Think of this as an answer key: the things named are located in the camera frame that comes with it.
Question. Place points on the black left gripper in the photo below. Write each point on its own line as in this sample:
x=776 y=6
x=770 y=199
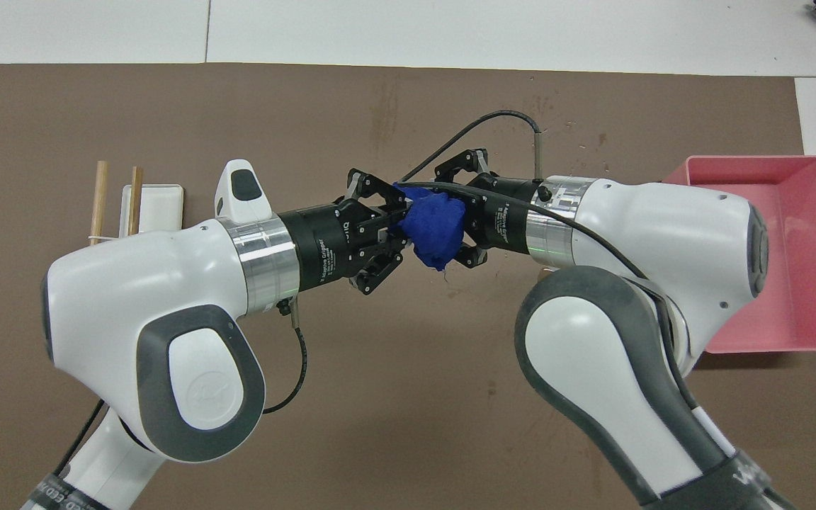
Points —
x=323 y=248

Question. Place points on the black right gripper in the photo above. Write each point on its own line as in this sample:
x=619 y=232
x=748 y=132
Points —
x=503 y=219

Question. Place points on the blue towel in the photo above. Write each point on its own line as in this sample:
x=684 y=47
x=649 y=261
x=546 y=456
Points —
x=436 y=227

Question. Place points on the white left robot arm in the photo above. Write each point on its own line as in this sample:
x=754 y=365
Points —
x=132 y=304

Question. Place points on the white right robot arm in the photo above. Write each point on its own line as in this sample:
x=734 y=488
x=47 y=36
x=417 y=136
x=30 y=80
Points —
x=663 y=234

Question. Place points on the brown table mat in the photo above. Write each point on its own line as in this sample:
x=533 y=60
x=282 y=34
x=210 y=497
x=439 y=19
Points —
x=415 y=397

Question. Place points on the white rack tray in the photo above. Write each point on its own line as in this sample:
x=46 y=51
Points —
x=163 y=205

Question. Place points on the wooden rod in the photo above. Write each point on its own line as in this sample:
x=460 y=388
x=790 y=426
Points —
x=135 y=202
x=99 y=202

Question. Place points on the pink plastic bin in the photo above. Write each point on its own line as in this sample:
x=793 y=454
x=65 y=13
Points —
x=797 y=269

